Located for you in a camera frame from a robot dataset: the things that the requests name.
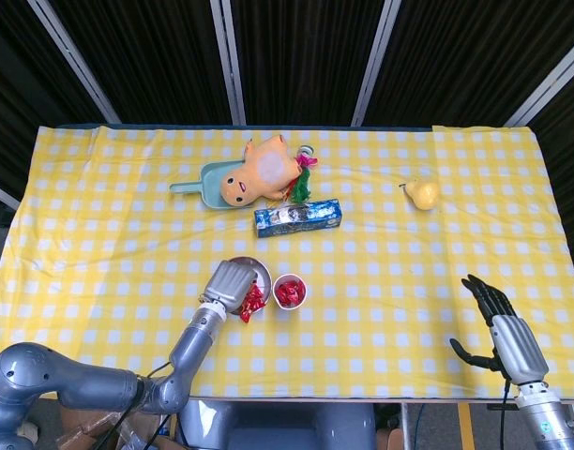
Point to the white metal frame post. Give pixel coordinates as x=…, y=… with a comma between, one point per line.
x=1, y=193
x=77, y=65
x=376, y=61
x=549, y=86
x=229, y=61

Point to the brown cardboard box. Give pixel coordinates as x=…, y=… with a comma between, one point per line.
x=80, y=424

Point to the pink green red tassel toy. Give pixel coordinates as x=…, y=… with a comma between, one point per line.
x=303, y=187

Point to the teal plastic dustpan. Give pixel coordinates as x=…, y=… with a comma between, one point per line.
x=212, y=187

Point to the grey robot torso base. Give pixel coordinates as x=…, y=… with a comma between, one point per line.
x=277, y=426

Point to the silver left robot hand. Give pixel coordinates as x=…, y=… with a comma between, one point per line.
x=231, y=283

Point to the yellow white checkered tablecloth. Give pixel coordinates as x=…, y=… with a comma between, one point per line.
x=409, y=281

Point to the round silver metal plate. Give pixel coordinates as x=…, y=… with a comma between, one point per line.
x=264, y=274

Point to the blue cookie box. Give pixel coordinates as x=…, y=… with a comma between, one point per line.
x=296, y=222

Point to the black curtain panel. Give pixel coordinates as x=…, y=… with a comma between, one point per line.
x=151, y=56
x=470, y=56
x=301, y=56
x=24, y=94
x=573, y=164

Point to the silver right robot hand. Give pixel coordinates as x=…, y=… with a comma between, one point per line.
x=519, y=349

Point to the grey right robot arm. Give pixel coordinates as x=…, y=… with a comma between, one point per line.
x=545, y=422

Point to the white paper cup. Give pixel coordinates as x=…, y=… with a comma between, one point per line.
x=289, y=306

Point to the orange plush toy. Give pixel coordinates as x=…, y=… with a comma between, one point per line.
x=263, y=173

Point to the small silver can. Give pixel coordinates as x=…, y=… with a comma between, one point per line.
x=307, y=151

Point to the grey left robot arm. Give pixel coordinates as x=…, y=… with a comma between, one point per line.
x=193, y=342

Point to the yellow pear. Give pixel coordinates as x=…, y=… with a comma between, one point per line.
x=425, y=194

